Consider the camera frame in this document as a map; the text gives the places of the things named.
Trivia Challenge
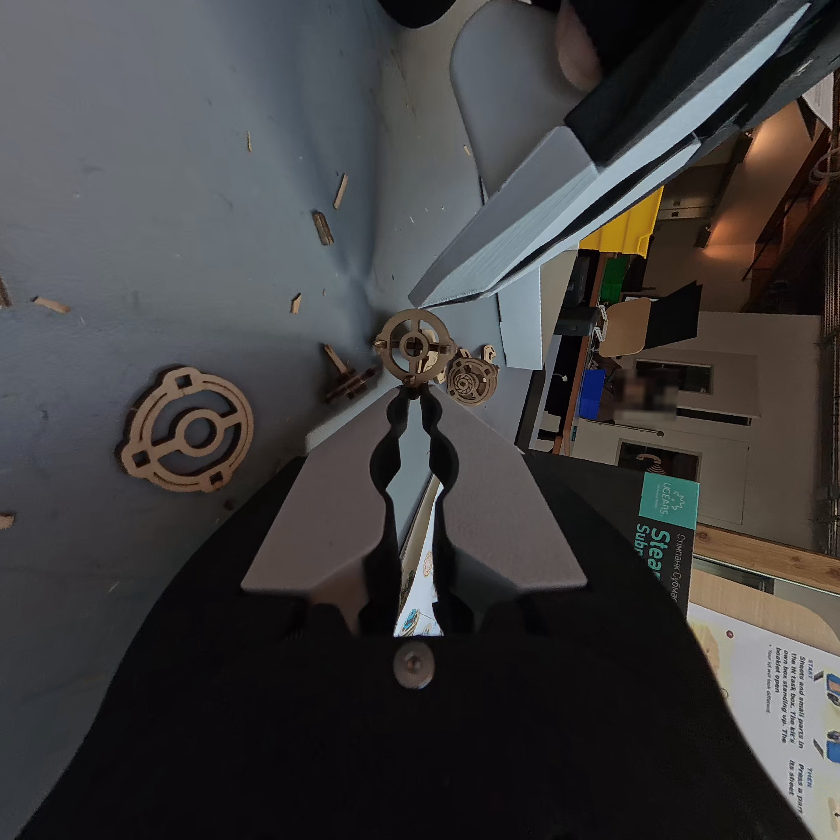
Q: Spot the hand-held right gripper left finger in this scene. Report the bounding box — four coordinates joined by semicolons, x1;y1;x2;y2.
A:
240;386;404;635

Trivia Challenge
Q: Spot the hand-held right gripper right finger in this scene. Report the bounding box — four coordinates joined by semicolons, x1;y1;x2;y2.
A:
419;386;588;635

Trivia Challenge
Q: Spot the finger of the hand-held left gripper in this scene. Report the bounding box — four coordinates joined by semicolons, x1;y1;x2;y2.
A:
487;133;703;298
408;126;599;311

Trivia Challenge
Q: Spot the round wooden wheel assembly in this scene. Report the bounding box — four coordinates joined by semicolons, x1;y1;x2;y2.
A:
374;307;458;403

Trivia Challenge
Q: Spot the black model kit box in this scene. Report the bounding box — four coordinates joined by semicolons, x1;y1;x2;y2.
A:
525;451;701;622

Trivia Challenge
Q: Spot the person's left hand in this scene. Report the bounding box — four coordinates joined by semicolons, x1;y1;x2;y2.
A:
556;0;602;91

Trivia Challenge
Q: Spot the yellow storage bin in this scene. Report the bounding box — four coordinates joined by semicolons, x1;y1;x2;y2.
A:
579;186;665;255

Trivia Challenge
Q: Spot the grey corrugated sheet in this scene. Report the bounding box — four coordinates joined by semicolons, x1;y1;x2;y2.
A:
495;271;547;372

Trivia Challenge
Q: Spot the printed instruction booklet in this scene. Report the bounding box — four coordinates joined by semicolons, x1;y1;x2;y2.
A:
392;476;448;639

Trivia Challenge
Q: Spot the wooden chair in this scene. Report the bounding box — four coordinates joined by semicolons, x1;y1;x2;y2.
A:
598;298;653;360

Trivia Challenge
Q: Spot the small wooden gear assembly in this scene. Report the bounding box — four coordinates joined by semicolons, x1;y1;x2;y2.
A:
446;343;501;409

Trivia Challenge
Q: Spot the blue storage bin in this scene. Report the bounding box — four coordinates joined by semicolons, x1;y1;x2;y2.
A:
580;367;609;421

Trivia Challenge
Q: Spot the wooden board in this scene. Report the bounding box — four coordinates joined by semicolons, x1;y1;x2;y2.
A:
692;523;840;580

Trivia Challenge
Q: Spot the printed instruction card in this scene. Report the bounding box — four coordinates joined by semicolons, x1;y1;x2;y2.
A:
685;567;840;823

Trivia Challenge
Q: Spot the small dark wooden bracket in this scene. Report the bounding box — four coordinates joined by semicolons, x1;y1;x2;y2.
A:
320;343;383;405

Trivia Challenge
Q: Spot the flat wooden ring part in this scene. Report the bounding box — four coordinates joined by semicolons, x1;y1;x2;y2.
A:
115;365;257;494

